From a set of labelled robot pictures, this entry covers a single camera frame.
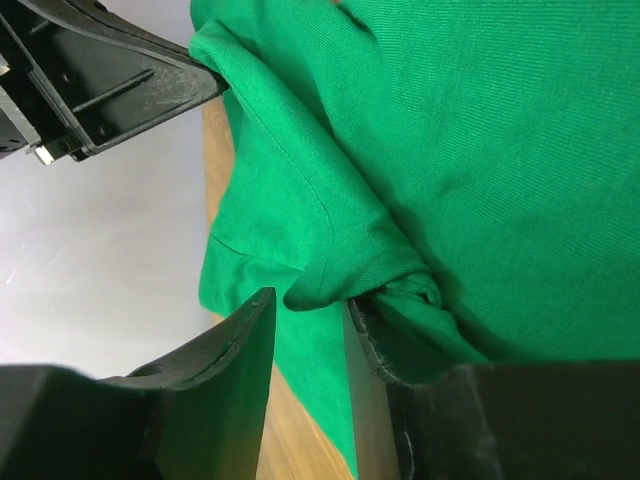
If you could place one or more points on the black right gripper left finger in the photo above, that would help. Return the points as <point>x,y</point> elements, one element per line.
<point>197,412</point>

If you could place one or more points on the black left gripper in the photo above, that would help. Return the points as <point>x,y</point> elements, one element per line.
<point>92,80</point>

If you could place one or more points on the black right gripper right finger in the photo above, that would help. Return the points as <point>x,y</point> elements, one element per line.
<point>552,420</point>

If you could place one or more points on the green t shirt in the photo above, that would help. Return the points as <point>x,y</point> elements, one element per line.
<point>471,166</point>

